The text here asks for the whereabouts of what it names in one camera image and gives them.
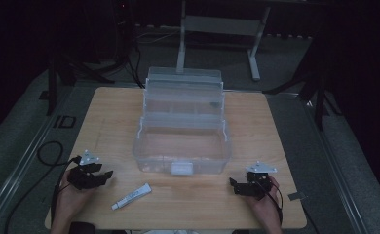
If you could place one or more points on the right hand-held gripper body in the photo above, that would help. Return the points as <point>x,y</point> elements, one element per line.
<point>258,182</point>

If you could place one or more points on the grey tape piece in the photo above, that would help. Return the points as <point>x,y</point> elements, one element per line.
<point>297,196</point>

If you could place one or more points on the person's right hand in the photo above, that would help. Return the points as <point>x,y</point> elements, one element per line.
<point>264,204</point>

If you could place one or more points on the black tripod stand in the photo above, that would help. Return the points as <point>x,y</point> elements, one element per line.
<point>319,104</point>
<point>52,87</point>

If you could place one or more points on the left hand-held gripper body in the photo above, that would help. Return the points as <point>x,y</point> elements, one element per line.
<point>79,178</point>

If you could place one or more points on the white tube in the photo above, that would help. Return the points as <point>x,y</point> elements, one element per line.
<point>132,196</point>

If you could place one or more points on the person's left hand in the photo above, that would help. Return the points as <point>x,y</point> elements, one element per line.
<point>69,200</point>

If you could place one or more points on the clear plastic tiered storage box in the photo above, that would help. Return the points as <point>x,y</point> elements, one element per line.
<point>181,149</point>

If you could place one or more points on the grey metal desk frame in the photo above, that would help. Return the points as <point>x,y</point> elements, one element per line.
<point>222,25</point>

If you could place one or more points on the grey metal floor rail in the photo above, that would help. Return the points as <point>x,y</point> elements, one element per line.
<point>22,165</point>
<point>331,156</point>

